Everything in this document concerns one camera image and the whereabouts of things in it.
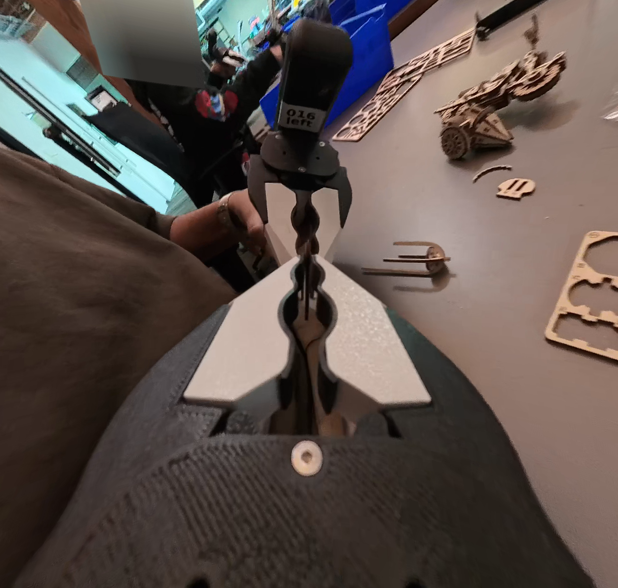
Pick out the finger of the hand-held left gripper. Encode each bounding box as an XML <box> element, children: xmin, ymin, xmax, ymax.
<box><xmin>309</xmin><ymin>187</ymin><xmax>345</xmax><ymax>261</ymax></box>
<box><xmin>265</xmin><ymin>183</ymin><xmax>304</xmax><ymax>269</ymax></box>

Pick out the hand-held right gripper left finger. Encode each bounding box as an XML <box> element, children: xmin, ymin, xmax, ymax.
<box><xmin>183</xmin><ymin>255</ymin><xmax>303</xmax><ymax>420</ymax></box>

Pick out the wooden motorcycle model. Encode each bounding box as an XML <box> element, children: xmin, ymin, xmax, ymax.
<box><xmin>434</xmin><ymin>15</ymin><xmax>569</xmax><ymax>162</ymax></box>

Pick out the person's left forearm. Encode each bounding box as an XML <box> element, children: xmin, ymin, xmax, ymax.
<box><xmin>169</xmin><ymin>201</ymin><xmax>229</xmax><ymax>262</ymax></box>

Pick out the curved wooden arc piece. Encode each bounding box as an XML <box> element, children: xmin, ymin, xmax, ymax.
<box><xmin>473</xmin><ymin>164</ymin><xmax>513</xmax><ymax>184</ymax></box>

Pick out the wooden pronged disc assembly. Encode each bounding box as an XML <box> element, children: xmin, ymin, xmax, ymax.
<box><xmin>361</xmin><ymin>240</ymin><xmax>453</xmax><ymax>281</ymax></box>

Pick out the silver wristwatch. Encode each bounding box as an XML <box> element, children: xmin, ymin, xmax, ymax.
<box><xmin>216</xmin><ymin>192</ymin><xmax>236</xmax><ymax>233</ymax></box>

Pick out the person's left hand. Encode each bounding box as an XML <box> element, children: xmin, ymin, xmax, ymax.
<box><xmin>227</xmin><ymin>190</ymin><xmax>270</xmax><ymax>263</ymax></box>

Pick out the grey desk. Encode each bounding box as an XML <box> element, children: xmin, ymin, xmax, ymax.
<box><xmin>261</xmin><ymin>0</ymin><xmax>618</xmax><ymax>588</ymax></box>

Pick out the thin wooden rib piece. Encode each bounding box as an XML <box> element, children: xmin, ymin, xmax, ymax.
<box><xmin>298</xmin><ymin>254</ymin><xmax>312</xmax><ymax>321</ymax></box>

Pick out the slotted round wooden piece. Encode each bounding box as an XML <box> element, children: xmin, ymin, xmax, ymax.
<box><xmin>496</xmin><ymin>177</ymin><xmax>537</xmax><ymax>201</ymax></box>

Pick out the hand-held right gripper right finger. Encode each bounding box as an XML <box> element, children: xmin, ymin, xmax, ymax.
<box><xmin>314</xmin><ymin>257</ymin><xmax>433</xmax><ymax>422</ymax></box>

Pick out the wide wooden part sheet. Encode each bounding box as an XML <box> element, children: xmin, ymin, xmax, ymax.
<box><xmin>545</xmin><ymin>230</ymin><xmax>618</xmax><ymax>363</ymax></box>

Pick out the wooden sheet with oval cutouts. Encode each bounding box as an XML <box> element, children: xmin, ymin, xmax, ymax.
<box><xmin>332</xmin><ymin>64</ymin><xmax>422</xmax><ymax>143</ymax></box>

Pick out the large blue plastic bin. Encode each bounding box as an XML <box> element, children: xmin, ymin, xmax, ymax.
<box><xmin>326</xmin><ymin>15</ymin><xmax>395</xmax><ymax>130</ymax></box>

